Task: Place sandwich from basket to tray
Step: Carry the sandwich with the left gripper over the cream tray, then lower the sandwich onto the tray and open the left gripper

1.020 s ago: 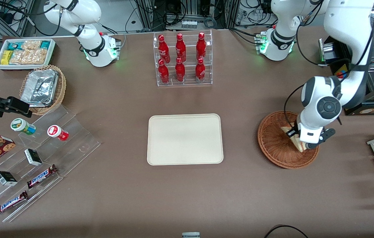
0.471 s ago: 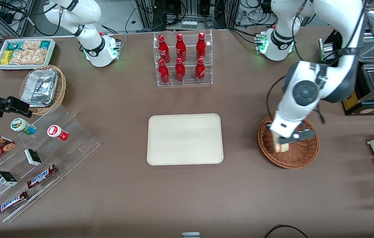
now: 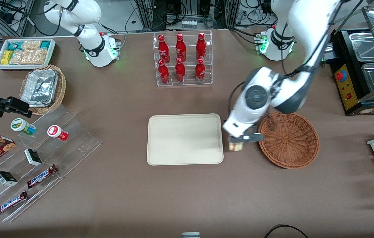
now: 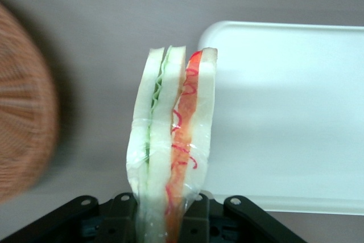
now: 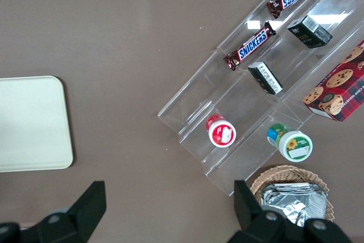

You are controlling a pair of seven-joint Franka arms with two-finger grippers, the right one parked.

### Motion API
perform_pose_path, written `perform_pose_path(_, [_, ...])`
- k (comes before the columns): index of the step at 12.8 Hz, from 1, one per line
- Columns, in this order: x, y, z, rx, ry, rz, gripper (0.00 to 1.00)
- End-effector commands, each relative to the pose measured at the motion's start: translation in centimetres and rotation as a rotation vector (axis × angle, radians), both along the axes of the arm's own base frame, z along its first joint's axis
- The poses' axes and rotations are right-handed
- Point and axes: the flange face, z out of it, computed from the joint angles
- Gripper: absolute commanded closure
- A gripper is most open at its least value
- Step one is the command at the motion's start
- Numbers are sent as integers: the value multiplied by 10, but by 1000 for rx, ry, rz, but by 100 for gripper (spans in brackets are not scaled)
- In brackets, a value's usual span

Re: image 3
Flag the round brown wicker basket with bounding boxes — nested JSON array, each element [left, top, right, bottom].
[[257, 112, 320, 169]]

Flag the large clear cracker bag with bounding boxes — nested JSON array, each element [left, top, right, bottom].
[[10, 49, 47, 65]]

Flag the clear acrylic stepped display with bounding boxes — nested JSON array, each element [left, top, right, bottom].
[[0, 104, 101, 222]]

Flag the small clear cracker bag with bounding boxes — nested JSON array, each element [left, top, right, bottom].
[[21, 40, 42, 51]]

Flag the white snack bin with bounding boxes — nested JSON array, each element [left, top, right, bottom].
[[0, 38, 56, 71]]

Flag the black steel food warmer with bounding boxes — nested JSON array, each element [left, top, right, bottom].
[[322, 5, 374, 116]]

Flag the light wicker basket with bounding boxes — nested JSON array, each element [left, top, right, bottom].
[[19, 64, 67, 116]]

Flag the red cola bottle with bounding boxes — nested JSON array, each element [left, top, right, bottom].
[[195, 58, 206, 82], [175, 33, 187, 62], [158, 34, 171, 63], [196, 32, 207, 60], [175, 58, 186, 82], [158, 59, 170, 84]]

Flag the black looped table cable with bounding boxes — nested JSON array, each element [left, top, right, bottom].
[[264, 224, 310, 238]]

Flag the red lid white cup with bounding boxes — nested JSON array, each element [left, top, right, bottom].
[[47, 125, 69, 141]]

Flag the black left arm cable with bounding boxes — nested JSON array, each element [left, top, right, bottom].
[[228, 0, 344, 116]]

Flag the green lid white cup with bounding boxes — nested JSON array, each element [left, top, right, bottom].
[[11, 118, 36, 136]]

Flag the beige rectangular tray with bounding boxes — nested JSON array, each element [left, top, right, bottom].
[[147, 113, 224, 166]]

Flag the clear acrylic bottle rack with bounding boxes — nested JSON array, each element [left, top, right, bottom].
[[153, 30, 213, 87]]

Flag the brown snickers bar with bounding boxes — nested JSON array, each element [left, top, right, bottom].
[[0, 191, 29, 216], [26, 164, 58, 189]]

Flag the yellow snack pack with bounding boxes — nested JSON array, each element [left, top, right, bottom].
[[1, 50, 13, 65]]

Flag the stacked aluminium foil trays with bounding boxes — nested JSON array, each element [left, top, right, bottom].
[[21, 69, 59, 107]]

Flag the small black white box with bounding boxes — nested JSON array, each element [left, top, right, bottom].
[[24, 148, 43, 166], [0, 171, 18, 186]]

